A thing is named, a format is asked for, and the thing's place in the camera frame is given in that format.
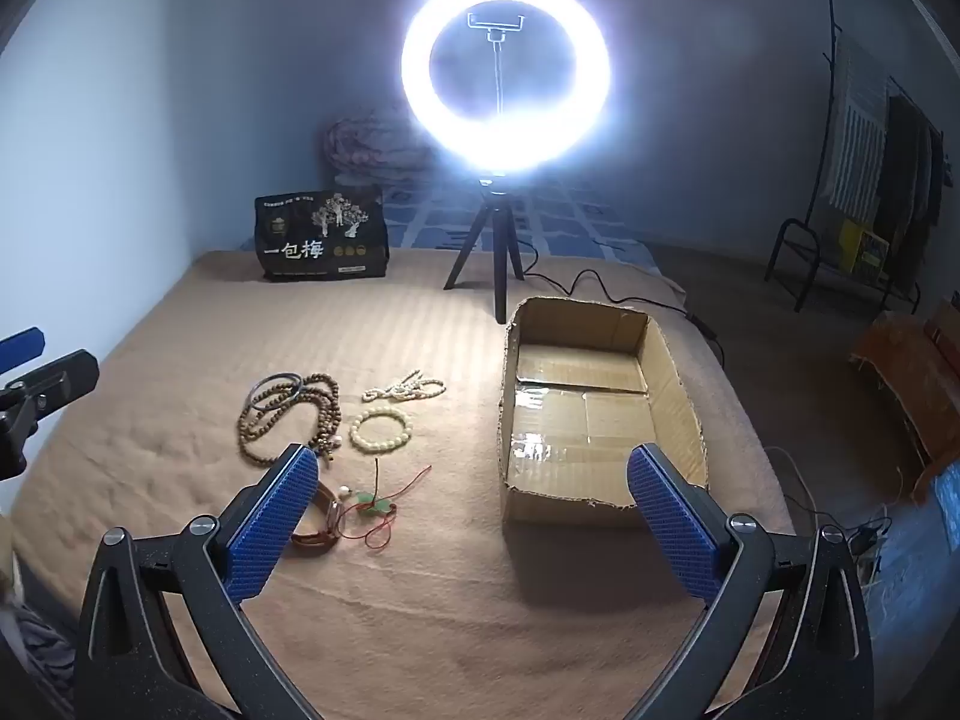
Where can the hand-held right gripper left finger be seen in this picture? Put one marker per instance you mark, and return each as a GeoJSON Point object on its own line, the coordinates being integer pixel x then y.
{"type": "Point", "coordinates": [270, 521]}

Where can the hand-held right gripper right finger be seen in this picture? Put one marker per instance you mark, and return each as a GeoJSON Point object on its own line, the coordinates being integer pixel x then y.
{"type": "Point", "coordinates": [671, 525]}

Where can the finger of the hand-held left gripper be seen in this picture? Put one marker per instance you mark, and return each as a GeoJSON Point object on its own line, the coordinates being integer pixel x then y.
{"type": "Point", "coordinates": [60, 379]}
{"type": "Point", "coordinates": [19, 347]}

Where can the cardboard box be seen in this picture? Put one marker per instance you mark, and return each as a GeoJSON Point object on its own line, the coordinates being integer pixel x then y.
{"type": "Point", "coordinates": [585, 420]}

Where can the black power adapter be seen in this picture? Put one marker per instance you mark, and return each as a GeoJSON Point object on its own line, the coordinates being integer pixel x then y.
{"type": "Point", "coordinates": [870, 540]}

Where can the black printed snack bag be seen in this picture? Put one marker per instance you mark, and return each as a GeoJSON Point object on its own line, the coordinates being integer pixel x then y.
{"type": "Point", "coordinates": [322, 236]}

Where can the black metal clothes rack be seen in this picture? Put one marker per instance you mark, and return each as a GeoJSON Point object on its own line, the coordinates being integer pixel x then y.
{"type": "Point", "coordinates": [787, 240]}

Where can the blue patterned sheet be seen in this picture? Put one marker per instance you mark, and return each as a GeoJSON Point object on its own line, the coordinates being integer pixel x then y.
{"type": "Point", "coordinates": [585, 229]}

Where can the black tripod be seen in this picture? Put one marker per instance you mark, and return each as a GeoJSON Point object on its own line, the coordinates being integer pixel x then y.
{"type": "Point", "coordinates": [499, 255]}

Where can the yellow box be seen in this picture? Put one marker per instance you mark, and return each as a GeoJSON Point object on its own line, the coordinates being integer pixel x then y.
{"type": "Point", "coordinates": [866, 251]}

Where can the folded patterned quilt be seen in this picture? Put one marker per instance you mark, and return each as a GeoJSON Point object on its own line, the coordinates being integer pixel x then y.
{"type": "Point", "coordinates": [367, 150]}

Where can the dark hanging clothes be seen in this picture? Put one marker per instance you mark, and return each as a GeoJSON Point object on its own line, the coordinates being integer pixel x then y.
{"type": "Point", "coordinates": [911, 180]}

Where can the grey striped hanging cloth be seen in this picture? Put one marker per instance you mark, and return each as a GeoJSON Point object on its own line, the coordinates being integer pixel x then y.
{"type": "Point", "coordinates": [855, 135]}

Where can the phone holder on pole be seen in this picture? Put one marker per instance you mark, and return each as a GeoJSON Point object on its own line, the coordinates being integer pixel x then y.
{"type": "Point", "coordinates": [496, 34]}

